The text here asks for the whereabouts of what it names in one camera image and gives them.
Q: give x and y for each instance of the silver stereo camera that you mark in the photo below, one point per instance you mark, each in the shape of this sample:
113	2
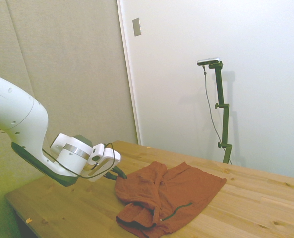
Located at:
208	61

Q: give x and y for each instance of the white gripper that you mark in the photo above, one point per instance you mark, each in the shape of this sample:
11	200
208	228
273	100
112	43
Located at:
109	158

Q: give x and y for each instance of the dark green camera stand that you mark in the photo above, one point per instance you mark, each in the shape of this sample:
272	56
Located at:
222	111

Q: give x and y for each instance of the rust orange shorts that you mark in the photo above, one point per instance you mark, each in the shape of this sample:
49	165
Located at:
181	188

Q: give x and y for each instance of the white door frame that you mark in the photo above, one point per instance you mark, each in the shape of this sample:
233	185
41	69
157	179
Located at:
129	74

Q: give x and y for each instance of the grey wall switch plate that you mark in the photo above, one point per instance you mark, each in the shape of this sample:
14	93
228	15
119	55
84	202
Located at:
136	27

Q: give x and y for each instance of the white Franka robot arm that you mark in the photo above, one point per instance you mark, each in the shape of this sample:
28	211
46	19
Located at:
17	111

